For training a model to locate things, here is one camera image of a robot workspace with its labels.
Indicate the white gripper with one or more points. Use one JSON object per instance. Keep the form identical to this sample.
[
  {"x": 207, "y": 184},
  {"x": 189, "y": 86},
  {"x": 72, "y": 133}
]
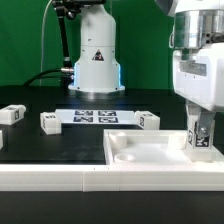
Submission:
[{"x": 201, "y": 82}]

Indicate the white square tabletop part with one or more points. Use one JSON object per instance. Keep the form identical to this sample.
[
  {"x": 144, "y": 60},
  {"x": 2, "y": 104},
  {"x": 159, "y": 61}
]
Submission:
[{"x": 145, "y": 147}]

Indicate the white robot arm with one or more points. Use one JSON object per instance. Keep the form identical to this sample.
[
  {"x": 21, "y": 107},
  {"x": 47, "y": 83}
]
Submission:
[{"x": 197, "y": 40}]

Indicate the white sheet with AprilTags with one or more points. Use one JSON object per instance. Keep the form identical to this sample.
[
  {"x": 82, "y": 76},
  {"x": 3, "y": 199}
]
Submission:
[{"x": 97, "y": 117}]

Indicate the white U-shaped obstacle fence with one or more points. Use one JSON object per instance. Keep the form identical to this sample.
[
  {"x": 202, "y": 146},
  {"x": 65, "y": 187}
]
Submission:
[{"x": 87, "y": 178}]

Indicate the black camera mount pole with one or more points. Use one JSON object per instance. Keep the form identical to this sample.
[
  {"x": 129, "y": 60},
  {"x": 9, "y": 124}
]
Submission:
[{"x": 69, "y": 9}]

